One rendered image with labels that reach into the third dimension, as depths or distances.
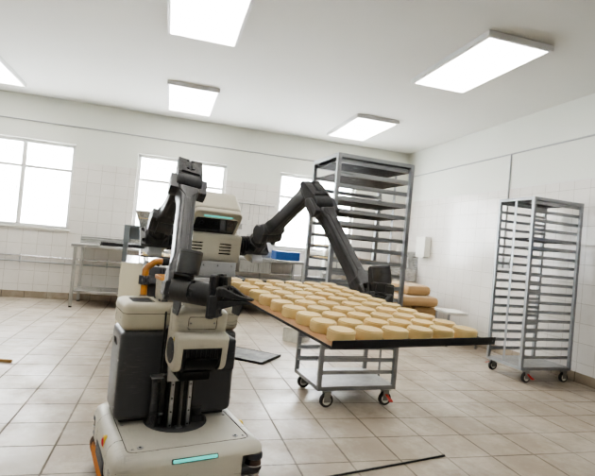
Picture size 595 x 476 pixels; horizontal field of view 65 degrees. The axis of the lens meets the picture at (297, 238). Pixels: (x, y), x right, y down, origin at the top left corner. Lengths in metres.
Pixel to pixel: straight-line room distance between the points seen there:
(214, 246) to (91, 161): 6.03
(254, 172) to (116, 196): 2.22
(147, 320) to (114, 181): 5.73
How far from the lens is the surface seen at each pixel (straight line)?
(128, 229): 4.46
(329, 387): 3.48
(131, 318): 2.18
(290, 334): 5.55
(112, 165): 7.83
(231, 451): 2.14
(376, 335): 0.85
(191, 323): 1.97
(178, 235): 1.29
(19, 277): 8.02
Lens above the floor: 1.13
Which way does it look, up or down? 1 degrees up
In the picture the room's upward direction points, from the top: 5 degrees clockwise
